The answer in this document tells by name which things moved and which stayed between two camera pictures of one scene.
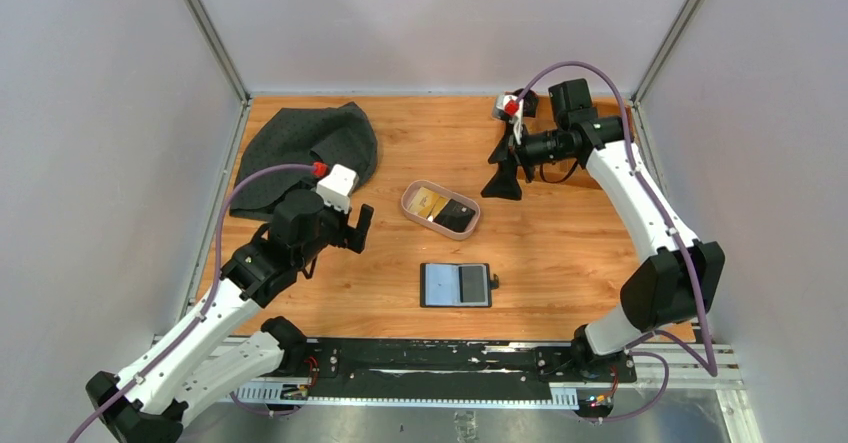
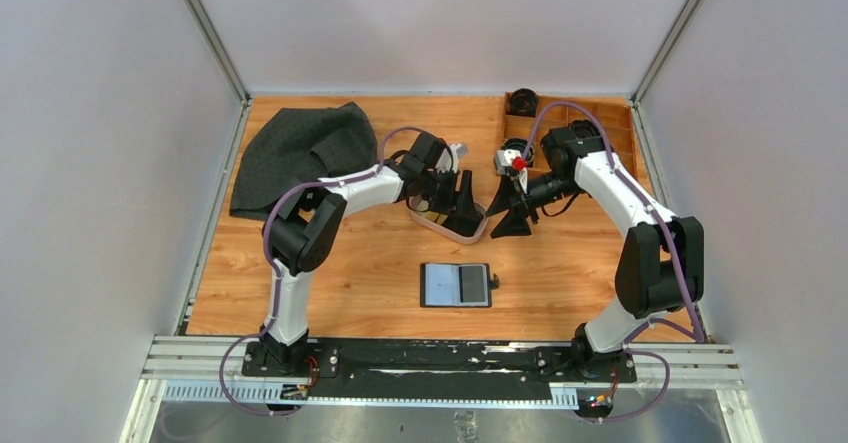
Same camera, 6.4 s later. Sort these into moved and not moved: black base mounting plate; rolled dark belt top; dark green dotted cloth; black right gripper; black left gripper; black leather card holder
Moved: black right gripper; black left gripper
Not moved: black base mounting plate; dark green dotted cloth; black leather card holder; rolled dark belt top
